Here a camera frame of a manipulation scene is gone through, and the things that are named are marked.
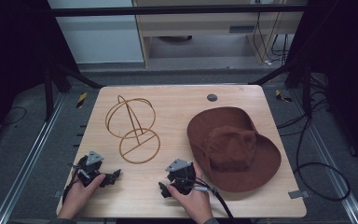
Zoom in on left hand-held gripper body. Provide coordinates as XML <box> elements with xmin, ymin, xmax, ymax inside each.
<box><xmin>74</xmin><ymin>150</ymin><xmax>105</xmax><ymax>188</ymax></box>

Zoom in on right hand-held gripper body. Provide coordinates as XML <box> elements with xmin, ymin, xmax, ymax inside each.
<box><xmin>164</xmin><ymin>158</ymin><xmax>198</xmax><ymax>196</ymax></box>

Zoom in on person's left hand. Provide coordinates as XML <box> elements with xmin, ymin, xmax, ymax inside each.
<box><xmin>57</xmin><ymin>173</ymin><xmax>106</xmax><ymax>220</ymax></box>

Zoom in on person's right hand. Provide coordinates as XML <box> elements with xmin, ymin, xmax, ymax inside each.
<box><xmin>166</xmin><ymin>162</ymin><xmax>214</xmax><ymax>224</ymax></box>

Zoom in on brown wide-brim hat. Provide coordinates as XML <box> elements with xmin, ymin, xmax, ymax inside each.
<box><xmin>186</xmin><ymin>106</ymin><xmax>282</xmax><ymax>193</ymax></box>

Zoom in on yellow black striped tape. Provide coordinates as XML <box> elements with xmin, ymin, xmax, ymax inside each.
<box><xmin>274</xmin><ymin>89</ymin><xmax>293</xmax><ymax>104</ymax></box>
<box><xmin>76</xmin><ymin>91</ymin><xmax>89</xmax><ymax>109</ymax></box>

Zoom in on black metal stand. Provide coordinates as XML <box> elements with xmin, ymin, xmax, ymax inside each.
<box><xmin>42</xmin><ymin>60</ymin><xmax>105</xmax><ymax>123</ymax></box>
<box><xmin>247</xmin><ymin>59</ymin><xmax>313</xmax><ymax>118</ymax></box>

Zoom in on white cabinet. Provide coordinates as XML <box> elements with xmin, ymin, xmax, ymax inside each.
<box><xmin>47</xmin><ymin>0</ymin><xmax>145</xmax><ymax>65</ymax></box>

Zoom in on dark curtain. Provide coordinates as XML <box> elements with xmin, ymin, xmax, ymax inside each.
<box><xmin>287</xmin><ymin>0</ymin><xmax>358</xmax><ymax>172</ymax></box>
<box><xmin>0</xmin><ymin>0</ymin><xmax>82</xmax><ymax>147</ymax></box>

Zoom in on black horizontal bar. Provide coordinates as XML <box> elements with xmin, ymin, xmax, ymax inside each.
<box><xmin>47</xmin><ymin>3</ymin><xmax>310</xmax><ymax>18</ymax></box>

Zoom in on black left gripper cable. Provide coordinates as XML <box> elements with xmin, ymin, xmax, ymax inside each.
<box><xmin>62</xmin><ymin>161</ymin><xmax>85</xmax><ymax>204</ymax></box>

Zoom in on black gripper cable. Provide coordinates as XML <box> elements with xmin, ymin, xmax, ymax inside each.
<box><xmin>174</xmin><ymin>175</ymin><xmax>236</xmax><ymax>220</ymax></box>
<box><xmin>62</xmin><ymin>161</ymin><xmax>85</xmax><ymax>204</ymax></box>

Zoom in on grey cable plug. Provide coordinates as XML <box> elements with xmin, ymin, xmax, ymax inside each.
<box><xmin>191</xmin><ymin>185</ymin><xmax>219</xmax><ymax>194</ymax></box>

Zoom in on gold wire hat stand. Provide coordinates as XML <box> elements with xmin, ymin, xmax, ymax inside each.
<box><xmin>104</xmin><ymin>94</ymin><xmax>161</xmax><ymax>165</ymax></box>

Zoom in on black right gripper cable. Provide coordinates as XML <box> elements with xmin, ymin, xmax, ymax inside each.
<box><xmin>174</xmin><ymin>175</ymin><xmax>236</xmax><ymax>220</ymax></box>

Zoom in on metal floor rail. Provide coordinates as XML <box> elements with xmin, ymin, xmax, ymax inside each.
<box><xmin>0</xmin><ymin>92</ymin><xmax>67</xmax><ymax>224</ymax></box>
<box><xmin>287</xmin><ymin>88</ymin><xmax>358</xmax><ymax>224</ymax></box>

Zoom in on thin black floor cable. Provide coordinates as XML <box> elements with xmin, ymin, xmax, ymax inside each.
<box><xmin>0</xmin><ymin>105</ymin><xmax>28</xmax><ymax>129</ymax></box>

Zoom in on black looped floor cable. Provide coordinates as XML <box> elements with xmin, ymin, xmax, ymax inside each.
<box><xmin>275</xmin><ymin>108</ymin><xmax>352</xmax><ymax>203</ymax></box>

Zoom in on hanging desk cables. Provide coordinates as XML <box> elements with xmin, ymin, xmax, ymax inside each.
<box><xmin>252</xmin><ymin>11</ymin><xmax>291</xmax><ymax>66</ymax></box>

